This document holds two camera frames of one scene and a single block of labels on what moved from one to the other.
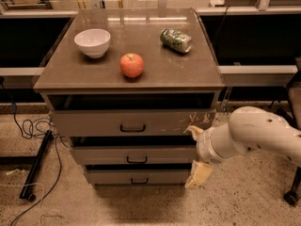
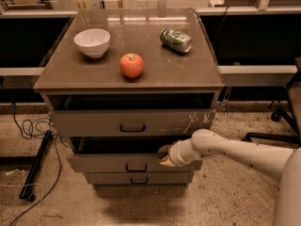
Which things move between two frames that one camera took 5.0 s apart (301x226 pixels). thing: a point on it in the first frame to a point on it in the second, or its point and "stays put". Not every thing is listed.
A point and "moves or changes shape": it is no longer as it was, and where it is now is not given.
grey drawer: (134, 154) moves or changes shape
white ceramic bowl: (94, 42) stays put
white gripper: (203, 149) to (174, 154)
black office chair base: (290, 107) stays put
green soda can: (177, 40) stays put
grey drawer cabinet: (126, 87) stays put
